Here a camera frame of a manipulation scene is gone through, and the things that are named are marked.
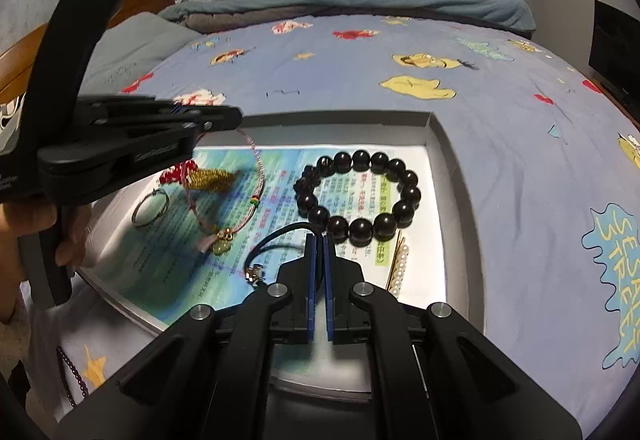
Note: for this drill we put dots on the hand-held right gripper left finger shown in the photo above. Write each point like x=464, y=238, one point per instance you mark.
x=311, y=280

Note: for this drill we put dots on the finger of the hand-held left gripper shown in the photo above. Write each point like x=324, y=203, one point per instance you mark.
x=150, y=107
x=115, y=160

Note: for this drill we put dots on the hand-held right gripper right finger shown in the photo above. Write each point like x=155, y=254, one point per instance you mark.
x=330, y=280

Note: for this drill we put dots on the pearl hair clip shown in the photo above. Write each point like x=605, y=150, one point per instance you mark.
x=400, y=270

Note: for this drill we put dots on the red and gold tassel charm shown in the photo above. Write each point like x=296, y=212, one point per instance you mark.
x=210, y=180

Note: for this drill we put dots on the grey shallow cardboard box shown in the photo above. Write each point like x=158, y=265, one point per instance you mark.
x=462, y=240

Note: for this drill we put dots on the person's left hand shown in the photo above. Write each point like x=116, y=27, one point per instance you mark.
x=75, y=240

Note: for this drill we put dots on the grey-green pillow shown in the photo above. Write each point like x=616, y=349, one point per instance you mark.
x=135, y=50

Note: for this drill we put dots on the striped black white pillow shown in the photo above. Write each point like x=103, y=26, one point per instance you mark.
x=10, y=120

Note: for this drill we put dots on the printed paper sheet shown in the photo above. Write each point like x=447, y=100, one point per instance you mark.
x=425, y=230

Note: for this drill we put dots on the grey folded blanket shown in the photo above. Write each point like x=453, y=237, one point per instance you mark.
x=225, y=22

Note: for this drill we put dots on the cartoon printed blue bed cover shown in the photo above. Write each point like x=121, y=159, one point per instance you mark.
x=500, y=170

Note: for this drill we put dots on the blue folded blanket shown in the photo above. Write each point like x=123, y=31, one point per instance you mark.
x=375, y=2

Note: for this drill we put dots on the black television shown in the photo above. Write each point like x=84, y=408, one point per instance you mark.
x=617, y=50

